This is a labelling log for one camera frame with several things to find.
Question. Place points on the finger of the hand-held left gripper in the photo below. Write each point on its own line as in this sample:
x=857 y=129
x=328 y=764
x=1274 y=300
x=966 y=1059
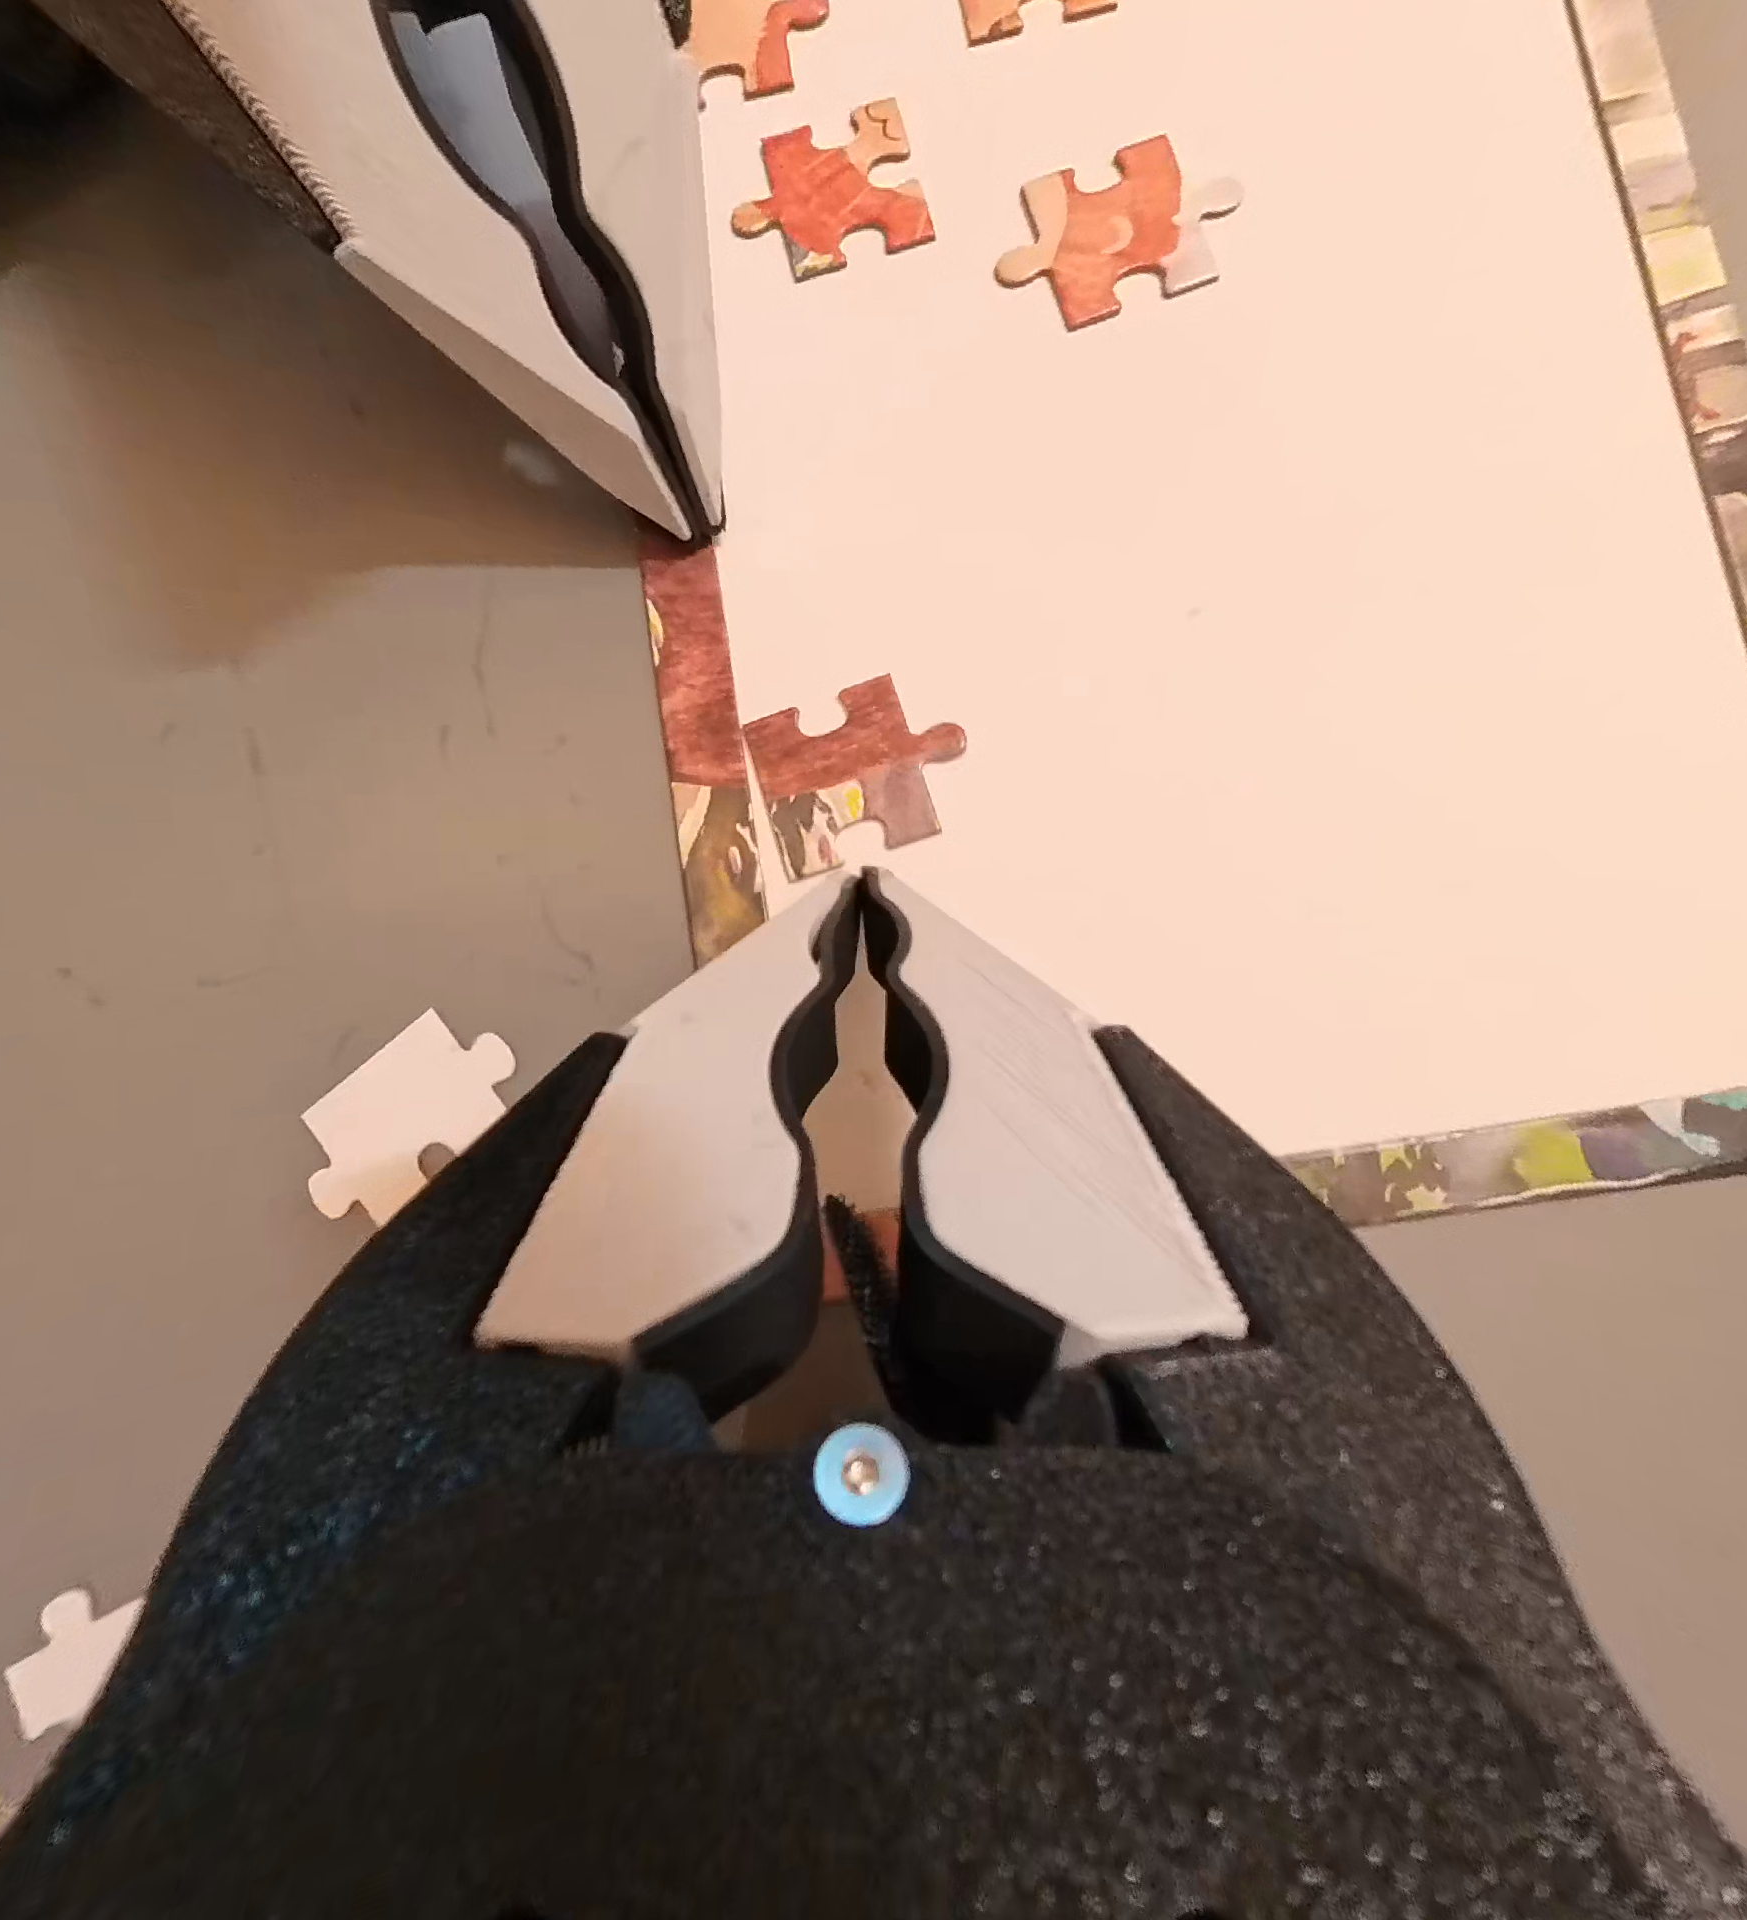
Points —
x=423 y=224
x=647 y=151

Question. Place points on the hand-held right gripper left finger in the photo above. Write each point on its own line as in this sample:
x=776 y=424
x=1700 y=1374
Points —
x=647 y=1199

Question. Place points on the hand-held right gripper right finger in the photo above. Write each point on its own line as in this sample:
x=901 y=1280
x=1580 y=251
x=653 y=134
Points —
x=1067 y=1199

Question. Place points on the orange corner jigsaw piece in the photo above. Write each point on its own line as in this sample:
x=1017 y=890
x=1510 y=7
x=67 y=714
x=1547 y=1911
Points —
x=752 y=45

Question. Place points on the red orange jigsaw piece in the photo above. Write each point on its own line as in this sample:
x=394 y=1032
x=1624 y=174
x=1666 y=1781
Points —
x=844 y=202

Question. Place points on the pile of jigsaw pieces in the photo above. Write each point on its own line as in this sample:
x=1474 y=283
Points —
x=393 y=1094

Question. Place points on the orange tan jigsaw piece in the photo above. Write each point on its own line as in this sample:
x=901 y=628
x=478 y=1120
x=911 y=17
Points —
x=1003 y=17

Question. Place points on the orange striped jigsaw piece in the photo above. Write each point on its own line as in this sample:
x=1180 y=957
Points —
x=1113 y=239

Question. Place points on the brown purple jigsaw piece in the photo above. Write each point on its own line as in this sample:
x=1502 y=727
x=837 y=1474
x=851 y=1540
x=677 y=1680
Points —
x=844 y=748

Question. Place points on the animal jigsaw puzzle board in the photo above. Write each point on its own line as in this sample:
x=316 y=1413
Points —
x=1264 y=675

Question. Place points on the grey desk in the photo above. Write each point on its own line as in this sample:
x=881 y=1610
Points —
x=287 y=748

